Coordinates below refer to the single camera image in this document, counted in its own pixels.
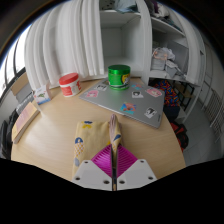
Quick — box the yellow patterned towel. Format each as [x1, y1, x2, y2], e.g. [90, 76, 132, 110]
[71, 113, 124, 181]

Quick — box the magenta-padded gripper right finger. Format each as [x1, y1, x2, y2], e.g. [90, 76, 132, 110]
[116, 144, 158, 192]

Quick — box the black-framed window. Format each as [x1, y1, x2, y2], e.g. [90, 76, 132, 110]
[0, 26, 28, 99]

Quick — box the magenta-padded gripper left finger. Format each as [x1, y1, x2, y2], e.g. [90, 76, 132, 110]
[71, 143, 114, 192]

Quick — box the white jar with red lid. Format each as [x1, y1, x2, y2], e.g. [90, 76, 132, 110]
[58, 72, 83, 98]

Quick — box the small white blue box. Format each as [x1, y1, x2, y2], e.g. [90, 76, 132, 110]
[32, 81, 53, 106]

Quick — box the black bag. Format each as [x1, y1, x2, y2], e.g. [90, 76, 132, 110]
[0, 109, 20, 160]

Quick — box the colourful patterned bag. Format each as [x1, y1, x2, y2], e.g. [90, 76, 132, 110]
[153, 79, 182, 108]

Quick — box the white curtain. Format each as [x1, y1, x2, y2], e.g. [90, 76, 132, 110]
[23, 0, 106, 92]

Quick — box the grey ribbed radiator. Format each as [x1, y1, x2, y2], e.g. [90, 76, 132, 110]
[14, 93, 36, 115]

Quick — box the green round tin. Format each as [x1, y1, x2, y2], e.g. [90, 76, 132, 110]
[107, 64, 132, 91]

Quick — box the yellow orange book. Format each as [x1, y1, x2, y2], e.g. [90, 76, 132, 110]
[11, 101, 41, 145]

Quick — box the white shelf unit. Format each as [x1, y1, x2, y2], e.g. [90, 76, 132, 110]
[98, 0, 208, 88]

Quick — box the red black backpack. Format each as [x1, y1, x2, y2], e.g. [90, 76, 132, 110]
[169, 120, 190, 153]

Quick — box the cardboard box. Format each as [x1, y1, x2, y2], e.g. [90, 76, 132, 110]
[9, 71, 32, 98]

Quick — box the silver laptop with stickers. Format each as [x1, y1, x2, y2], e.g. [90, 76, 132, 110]
[78, 77, 166, 130]

